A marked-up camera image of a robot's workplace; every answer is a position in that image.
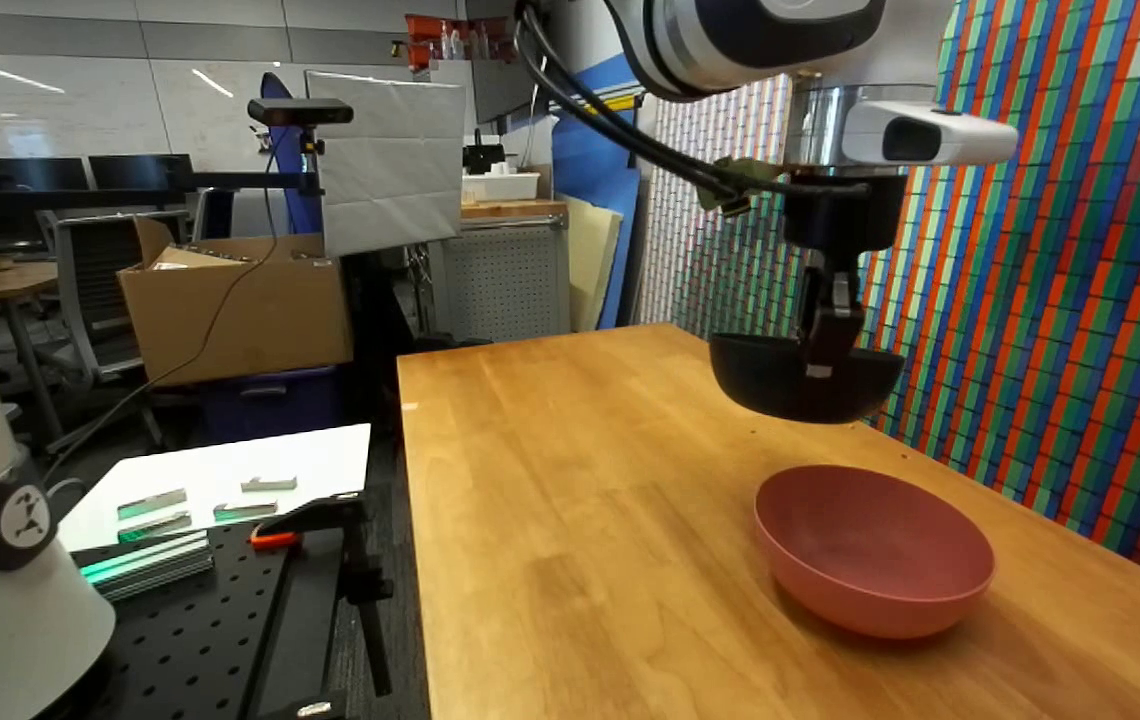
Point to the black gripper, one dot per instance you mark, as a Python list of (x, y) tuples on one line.
[(832, 220)]

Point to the black bowl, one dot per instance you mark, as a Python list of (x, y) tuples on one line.
[(781, 378)]

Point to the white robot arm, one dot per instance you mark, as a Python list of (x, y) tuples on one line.
[(690, 49)]

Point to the pink bowl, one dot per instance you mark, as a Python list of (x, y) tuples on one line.
[(868, 553)]

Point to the colourful patterned backdrop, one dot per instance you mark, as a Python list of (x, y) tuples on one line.
[(1014, 293)]

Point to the orange black clamp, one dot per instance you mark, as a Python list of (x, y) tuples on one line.
[(362, 572)]

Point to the white paper sheet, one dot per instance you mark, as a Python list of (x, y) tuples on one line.
[(273, 470)]

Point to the cardboard box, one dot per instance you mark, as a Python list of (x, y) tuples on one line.
[(246, 311)]

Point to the black perforated metal board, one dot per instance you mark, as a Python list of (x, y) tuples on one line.
[(248, 636)]

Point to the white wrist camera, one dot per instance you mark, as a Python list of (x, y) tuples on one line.
[(919, 133)]

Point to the black camera on stand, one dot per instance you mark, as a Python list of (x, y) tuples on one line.
[(297, 148)]

